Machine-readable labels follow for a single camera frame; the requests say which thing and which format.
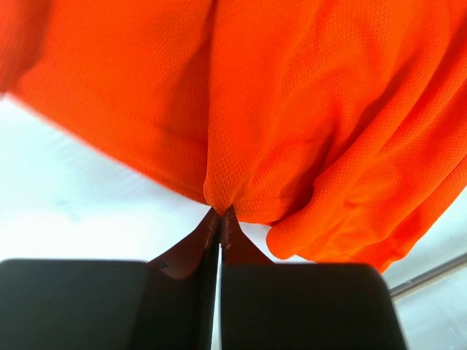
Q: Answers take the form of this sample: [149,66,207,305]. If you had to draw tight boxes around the aluminium table edge rail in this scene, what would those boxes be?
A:
[390,253,467,300]

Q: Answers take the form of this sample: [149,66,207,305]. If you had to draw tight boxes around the orange shorts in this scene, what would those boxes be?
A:
[1,1,466,271]

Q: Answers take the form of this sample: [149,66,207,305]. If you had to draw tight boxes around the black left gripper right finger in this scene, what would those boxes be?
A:
[220,208,407,349]

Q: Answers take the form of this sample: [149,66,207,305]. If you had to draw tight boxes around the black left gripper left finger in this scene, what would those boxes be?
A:
[1,211,219,349]

